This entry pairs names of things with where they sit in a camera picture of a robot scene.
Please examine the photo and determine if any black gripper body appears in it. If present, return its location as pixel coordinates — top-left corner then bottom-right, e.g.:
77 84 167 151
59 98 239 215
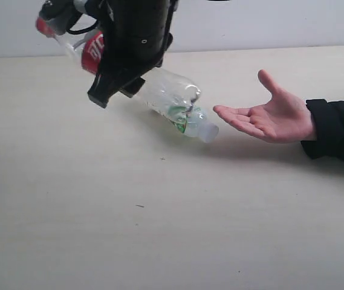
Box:
97 1 178 73

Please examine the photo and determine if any clear cola bottle red label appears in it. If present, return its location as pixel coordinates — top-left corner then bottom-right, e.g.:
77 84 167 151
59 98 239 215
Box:
36 17 201 112

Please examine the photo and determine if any white bottle green label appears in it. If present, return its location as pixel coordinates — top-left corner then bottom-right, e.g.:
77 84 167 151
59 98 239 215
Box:
151 106 219 143

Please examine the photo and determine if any black sleeved forearm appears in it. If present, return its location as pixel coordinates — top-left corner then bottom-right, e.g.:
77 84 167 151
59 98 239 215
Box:
301 99 344 161

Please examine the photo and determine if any open bare human hand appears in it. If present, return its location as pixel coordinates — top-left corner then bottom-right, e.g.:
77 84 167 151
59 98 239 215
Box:
213 69 317 144

